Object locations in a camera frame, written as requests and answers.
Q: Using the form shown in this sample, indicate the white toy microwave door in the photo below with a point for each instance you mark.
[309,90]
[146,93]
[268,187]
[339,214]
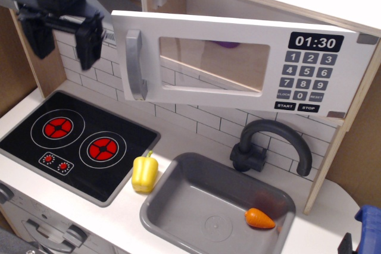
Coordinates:
[297,68]

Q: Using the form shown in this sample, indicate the orange toy carrot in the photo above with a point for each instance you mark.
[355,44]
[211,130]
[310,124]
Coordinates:
[258,219]

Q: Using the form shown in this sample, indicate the grey toy sink basin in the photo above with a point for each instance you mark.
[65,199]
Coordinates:
[199,206]

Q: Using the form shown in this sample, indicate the purple toy eggplant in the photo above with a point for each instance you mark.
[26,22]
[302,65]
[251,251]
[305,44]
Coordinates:
[228,45]

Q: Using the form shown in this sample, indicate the grey toy oven door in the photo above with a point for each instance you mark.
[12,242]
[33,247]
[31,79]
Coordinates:
[52,232]

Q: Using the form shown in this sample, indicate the black toy induction stove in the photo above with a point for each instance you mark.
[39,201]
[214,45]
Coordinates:
[79,146]

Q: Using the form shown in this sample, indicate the blue plastic object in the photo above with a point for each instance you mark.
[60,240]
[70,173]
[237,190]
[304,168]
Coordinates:
[369,216]

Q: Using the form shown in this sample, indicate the dark grey toy faucet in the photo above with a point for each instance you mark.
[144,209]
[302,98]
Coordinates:
[248,155]

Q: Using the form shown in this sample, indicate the wooden toy kitchen frame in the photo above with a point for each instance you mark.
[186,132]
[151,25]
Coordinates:
[351,153]

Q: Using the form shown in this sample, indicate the black object at edge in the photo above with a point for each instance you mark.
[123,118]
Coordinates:
[345,246]

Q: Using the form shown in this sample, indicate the yellow toy bell pepper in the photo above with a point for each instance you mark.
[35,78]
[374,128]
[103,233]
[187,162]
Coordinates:
[145,170]

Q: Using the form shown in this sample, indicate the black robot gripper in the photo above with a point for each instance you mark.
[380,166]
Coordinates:
[89,36]

